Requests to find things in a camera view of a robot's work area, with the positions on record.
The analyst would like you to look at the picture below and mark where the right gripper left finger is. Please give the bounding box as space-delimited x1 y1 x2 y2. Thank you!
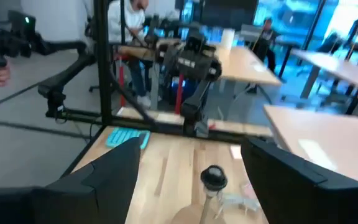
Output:
0 136 144 224

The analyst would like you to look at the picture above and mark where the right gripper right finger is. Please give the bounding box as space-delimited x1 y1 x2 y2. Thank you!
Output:
241 138 358 224

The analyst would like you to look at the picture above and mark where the wooden base table lamp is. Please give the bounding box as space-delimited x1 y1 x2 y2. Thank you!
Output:
170 164 229 224

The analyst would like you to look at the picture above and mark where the red pole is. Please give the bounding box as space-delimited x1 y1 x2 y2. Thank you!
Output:
118 55 127 107
175 73 185 114

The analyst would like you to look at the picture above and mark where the white cup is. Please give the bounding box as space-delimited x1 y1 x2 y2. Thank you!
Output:
221 28 236 49

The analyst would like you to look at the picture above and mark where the wooden office desk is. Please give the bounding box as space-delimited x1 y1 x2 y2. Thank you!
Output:
290 48 358 108
118 45 282 86

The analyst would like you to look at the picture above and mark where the clear plastic packet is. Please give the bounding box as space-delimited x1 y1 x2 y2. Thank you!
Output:
221 183 262 217

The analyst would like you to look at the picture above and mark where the person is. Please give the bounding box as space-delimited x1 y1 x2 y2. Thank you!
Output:
253 17 278 74
107 0 152 108

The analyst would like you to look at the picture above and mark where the beige desk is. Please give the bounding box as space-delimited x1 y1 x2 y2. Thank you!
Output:
263 104 358 187

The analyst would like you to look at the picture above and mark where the teal calculator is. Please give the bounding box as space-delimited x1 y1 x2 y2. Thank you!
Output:
105 127 151 150

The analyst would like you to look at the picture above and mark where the black aluminium table frame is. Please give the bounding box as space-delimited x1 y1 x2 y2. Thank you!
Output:
39 0 275 180

